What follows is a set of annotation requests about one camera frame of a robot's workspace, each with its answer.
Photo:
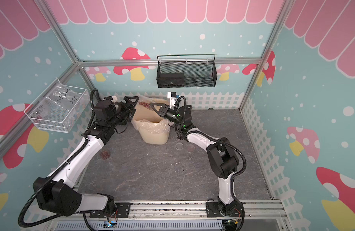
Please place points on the clear tea jar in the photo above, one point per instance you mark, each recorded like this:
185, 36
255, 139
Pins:
105, 155
144, 103

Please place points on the clear plastic bag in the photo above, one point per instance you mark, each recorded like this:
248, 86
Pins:
62, 101

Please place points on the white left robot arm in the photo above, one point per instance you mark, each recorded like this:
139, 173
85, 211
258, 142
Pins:
56, 192

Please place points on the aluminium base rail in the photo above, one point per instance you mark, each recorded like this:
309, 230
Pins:
256, 215

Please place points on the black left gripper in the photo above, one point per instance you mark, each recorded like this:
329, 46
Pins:
129, 109

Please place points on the black box in basket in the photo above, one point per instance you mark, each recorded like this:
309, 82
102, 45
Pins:
170, 80

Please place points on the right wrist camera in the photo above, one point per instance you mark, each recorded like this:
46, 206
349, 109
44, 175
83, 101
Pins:
172, 96

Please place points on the clear plastic bin liner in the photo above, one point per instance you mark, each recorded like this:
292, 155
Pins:
148, 120

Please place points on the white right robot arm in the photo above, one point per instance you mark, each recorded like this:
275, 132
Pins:
222, 158

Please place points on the black wire mesh basket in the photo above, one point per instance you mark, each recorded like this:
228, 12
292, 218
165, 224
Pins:
199, 69

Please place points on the cream plastic trash bin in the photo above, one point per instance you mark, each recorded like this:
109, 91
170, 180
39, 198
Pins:
158, 139

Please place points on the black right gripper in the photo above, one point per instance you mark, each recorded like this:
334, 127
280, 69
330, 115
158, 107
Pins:
165, 110

